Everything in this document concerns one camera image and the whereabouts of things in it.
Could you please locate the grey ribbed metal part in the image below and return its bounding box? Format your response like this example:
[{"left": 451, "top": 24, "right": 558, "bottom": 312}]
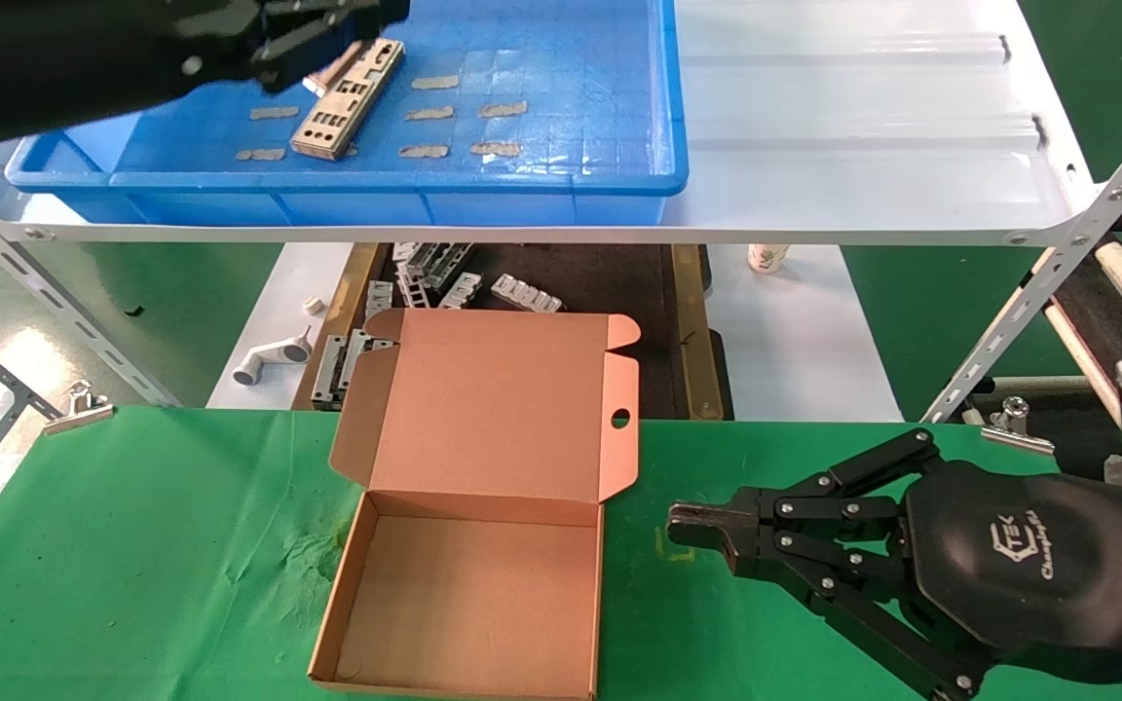
[
  {"left": 438, "top": 272, "right": 484, "bottom": 312},
  {"left": 490, "top": 274, "right": 565, "bottom": 315}
]

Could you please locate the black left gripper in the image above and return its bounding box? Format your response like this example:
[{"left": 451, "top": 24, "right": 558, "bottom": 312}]
[{"left": 35, "top": 0, "right": 412, "bottom": 123}]

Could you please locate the grey metal hinge plate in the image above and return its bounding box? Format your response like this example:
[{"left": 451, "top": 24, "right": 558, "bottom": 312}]
[
  {"left": 337, "top": 328, "right": 399, "bottom": 395},
  {"left": 310, "top": 333, "right": 350, "bottom": 410}
]

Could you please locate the white plastic pipe fitting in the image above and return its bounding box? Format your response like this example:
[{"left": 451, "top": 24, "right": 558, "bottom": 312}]
[{"left": 232, "top": 325, "right": 315, "bottom": 388}]

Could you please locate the long grey metal bracket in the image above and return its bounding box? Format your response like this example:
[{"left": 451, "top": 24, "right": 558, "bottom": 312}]
[{"left": 405, "top": 243, "right": 477, "bottom": 292}]

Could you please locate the white metal shelf board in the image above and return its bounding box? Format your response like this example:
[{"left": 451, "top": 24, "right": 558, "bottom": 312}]
[{"left": 0, "top": 0, "right": 1107, "bottom": 246}]

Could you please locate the black rack mat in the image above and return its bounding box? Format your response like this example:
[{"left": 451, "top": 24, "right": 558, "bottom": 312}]
[{"left": 970, "top": 245, "right": 1122, "bottom": 468}]

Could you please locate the brown cardboard box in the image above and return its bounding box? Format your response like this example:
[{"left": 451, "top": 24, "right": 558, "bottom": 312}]
[{"left": 308, "top": 307, "right": 642, "bottom": 701}]

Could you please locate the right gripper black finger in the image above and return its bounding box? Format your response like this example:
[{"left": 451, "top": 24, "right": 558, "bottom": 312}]
[{"left": 668, "top": 426, "right": 942, "bottom": 548}]

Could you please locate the green table cloth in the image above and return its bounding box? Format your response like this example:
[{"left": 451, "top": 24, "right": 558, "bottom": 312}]
[{"left": 0, "top": 404, "right": 1122, "bottom": 701}]

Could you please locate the grey ladder shaped metal part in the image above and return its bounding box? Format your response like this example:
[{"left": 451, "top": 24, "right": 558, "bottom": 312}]
[{"left": 395, "top": 265, "right": 432, "bottom": 310}]

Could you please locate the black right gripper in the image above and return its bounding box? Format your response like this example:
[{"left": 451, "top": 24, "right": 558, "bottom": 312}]
[{"left": 715, "top": 456, "right": 1122, "bottom": 701}]

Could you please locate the black tray with golden rim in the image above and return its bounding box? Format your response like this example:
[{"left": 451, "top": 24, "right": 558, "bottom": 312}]
[{"left": 292, "top": 243, "right": 734, "bottom": 423}]

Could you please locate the white slotted angle upright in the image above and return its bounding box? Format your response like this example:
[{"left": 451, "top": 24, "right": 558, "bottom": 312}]
[
  {"left": 0, "top": 173, "right": 184, "bottom": 410},
  {"left": 919, "top": 86, "right": 1122, "bottom": 424}
]

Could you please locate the silver binder clip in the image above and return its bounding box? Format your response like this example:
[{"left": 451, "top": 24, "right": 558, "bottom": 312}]
[
  {"left": 42, "top": 381, "right": 117, "bottom": 437},
  {"left": 978, "top": 396, "right": 1058, "bottom": 458}
]

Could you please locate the blue plastic tray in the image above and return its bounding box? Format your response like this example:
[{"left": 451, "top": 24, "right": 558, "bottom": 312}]
[{"left": 2, "top": 0, "right": 691, "bottom": 227}]

